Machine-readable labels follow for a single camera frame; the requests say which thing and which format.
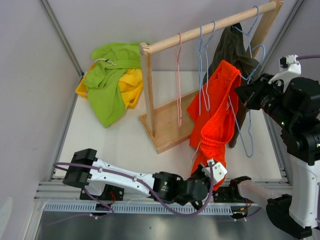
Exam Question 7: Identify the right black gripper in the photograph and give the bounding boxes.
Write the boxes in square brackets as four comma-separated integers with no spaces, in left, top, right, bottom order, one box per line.
[235,73,295,130]

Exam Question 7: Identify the orange shorts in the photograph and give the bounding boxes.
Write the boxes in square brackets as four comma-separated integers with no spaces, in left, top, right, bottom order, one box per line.
[187,60,242,174]

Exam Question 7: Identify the dark olive shorts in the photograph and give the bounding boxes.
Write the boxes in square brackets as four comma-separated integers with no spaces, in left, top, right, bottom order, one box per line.
[208,23,260,147]

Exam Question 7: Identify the blue hanger of orange shorts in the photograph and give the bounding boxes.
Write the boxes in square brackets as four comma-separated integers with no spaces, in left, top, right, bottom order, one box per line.
[227,44,266,158]

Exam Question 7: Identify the blue hanger of yellow shorts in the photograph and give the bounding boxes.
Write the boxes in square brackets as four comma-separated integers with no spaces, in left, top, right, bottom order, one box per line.
[196,25,212,115]

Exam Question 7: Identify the blue hanger of green shorts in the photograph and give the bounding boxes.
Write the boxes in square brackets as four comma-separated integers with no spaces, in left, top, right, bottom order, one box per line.
[198,20,216,53]

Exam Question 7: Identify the blue hanger of olive shorts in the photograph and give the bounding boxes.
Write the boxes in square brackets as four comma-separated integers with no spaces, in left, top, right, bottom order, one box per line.
[231,5,261,37]

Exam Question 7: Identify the pink wire hanger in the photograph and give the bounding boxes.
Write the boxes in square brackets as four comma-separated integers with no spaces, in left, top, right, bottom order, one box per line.
[175,33,182,127]

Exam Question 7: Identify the yellow shorts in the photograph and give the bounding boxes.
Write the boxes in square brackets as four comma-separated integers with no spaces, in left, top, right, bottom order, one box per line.
[118,68,144,109]

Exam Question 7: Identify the lime green shorts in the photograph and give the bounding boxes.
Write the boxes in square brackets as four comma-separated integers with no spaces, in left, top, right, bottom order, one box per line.
[84,42,141,128]

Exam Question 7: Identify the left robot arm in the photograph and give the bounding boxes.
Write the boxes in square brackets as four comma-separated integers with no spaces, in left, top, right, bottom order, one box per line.
[57,148,215,209]

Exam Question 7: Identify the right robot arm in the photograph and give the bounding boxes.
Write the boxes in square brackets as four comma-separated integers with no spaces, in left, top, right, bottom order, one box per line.
[228,73,320,240]

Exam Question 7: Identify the wooden clothes rack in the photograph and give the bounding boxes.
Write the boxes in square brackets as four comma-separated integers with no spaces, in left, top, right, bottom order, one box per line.
[138,0,284,154]

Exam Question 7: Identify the yellow plastic bin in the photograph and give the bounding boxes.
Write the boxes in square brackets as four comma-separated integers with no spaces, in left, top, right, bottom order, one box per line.
[75,63,140,109]

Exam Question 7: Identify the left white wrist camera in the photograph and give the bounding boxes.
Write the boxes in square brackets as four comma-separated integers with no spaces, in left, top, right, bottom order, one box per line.
[201,158,228,186]

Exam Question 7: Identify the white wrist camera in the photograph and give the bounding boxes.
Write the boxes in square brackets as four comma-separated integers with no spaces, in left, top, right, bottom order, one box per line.
[201,158,228,186]
[268,54,302,84]

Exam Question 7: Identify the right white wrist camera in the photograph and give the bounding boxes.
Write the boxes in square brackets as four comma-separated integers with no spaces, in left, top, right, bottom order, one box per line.
[268,54,302,84]

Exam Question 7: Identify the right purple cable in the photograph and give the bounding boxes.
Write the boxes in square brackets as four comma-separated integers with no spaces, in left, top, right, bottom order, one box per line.
[296,53,320,61]

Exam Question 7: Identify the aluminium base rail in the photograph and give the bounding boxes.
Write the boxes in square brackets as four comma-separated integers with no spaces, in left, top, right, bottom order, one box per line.
[33,176,292,216]

